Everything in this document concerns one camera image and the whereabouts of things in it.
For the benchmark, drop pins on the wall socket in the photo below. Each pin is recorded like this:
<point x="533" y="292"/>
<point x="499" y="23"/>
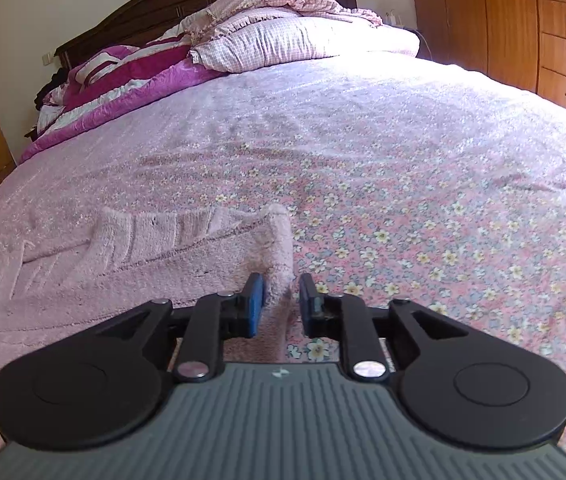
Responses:
<point x="48" y="58"/>

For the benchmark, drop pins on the pink knitted garment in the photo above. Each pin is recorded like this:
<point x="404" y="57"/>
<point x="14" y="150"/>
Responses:
<point x="163" y="250"/>

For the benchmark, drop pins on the pink checked pillow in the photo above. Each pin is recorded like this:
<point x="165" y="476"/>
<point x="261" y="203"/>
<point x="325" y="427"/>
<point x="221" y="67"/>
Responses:
<point x="288" y="42"/>

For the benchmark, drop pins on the white charger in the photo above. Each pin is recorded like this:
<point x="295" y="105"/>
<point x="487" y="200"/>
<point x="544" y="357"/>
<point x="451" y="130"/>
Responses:
<point x="393" y="17"/>

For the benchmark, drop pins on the black clothes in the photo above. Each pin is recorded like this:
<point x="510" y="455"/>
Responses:
<point x="50" y="87"/>

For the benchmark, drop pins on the pink floral bed sheet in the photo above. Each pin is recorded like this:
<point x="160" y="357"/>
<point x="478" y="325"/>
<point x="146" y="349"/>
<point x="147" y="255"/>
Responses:
<point x="413" y="185"/>

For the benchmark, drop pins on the pink checked quilt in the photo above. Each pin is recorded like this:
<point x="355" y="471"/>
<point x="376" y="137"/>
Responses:
<point x="273" y="0"/>

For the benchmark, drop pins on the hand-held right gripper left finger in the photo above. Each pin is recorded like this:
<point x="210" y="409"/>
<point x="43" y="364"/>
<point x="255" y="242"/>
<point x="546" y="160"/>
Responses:
<point x="255" y="306"/>

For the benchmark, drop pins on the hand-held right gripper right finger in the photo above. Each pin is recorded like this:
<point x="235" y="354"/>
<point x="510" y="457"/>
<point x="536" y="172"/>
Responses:
<point x="308" y="306"/>

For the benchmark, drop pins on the wooden dresser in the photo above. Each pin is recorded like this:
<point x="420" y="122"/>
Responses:
<point x="508" y="35"/>

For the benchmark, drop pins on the magenta striped blanket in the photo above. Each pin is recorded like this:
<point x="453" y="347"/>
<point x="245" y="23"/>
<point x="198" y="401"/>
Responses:
<point x="113" y="90"/>

